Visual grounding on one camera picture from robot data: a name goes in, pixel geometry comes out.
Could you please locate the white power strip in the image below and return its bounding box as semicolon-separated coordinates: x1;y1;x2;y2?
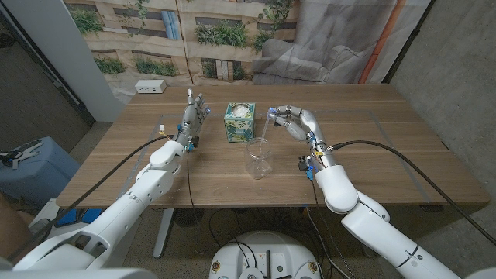
134;79;167;95

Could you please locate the grey floor cable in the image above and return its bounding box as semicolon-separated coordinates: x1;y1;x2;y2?
305;207;343;279

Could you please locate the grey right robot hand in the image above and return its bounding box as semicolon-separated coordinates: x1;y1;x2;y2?
267;105;336;171

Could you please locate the grey foot pedal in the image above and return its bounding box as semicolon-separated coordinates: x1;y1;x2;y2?
29;219;52;237

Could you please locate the white robot torso base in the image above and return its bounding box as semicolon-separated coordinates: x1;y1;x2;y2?
208;230;322;279

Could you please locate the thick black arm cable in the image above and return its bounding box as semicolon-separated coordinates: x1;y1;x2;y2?
6;134;176;264
328;139;496;247

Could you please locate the blue flat panel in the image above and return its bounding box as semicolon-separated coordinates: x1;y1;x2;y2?
56;208;104;228

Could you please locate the grey hand-held gripper tool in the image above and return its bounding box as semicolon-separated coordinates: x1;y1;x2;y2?
0;138;44;171

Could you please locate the black round perforated disc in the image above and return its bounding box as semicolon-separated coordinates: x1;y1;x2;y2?
173;208;205;229

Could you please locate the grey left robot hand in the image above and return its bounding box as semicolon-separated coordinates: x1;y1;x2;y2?
173;88;212;153

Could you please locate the blue-grey storage case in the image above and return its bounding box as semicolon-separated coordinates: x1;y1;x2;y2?
0;136;81;210

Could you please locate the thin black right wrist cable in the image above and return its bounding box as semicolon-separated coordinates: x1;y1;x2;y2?
309;178;350;279

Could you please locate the black floor cable tangle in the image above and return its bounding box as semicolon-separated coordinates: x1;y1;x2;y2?
208;207;311;257

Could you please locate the clear plastic cup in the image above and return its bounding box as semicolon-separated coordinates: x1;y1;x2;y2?
243;136;274;181

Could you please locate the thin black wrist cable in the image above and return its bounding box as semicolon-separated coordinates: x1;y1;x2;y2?
309;178;350;279
185;150;197;212

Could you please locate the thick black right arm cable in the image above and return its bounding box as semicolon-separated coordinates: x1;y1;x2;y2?
328;139;496;247

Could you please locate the white floor platform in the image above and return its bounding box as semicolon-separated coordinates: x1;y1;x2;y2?
29;198;78;237

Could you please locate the printed fabric backdrop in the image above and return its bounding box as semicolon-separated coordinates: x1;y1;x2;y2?
64;0;432;105

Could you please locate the clear plastic pipette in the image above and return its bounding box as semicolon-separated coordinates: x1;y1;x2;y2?
257;112;273;158

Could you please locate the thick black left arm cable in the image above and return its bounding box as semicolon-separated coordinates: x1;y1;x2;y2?
6;134;176;264

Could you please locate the teal floral tissue box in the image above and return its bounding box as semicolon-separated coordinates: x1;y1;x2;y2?
223;102;257;143

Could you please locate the thin black left wrist cable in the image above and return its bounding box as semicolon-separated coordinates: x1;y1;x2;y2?
185;150;197;212

